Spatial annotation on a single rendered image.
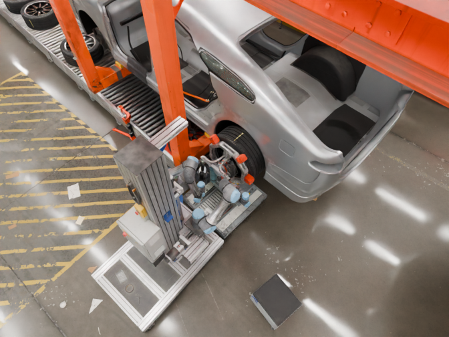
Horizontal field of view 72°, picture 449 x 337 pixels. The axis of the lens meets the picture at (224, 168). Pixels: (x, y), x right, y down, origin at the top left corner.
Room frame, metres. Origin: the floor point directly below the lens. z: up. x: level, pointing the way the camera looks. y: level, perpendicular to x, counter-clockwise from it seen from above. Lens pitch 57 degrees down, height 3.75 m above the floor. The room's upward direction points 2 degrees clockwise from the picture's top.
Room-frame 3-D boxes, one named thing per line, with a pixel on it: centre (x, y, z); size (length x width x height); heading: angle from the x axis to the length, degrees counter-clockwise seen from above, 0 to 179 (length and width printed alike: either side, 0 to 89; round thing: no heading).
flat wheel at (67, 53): (4.57, 2.50, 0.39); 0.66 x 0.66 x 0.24
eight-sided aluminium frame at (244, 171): (2.00, -0.04, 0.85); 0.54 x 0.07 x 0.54; 47
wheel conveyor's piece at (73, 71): (4.50, 2.43, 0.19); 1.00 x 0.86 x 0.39; 47
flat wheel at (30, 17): (5.57, 3.55, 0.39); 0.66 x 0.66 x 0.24
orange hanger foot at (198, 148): (2.41, 0.29, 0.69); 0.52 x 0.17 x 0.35; 137
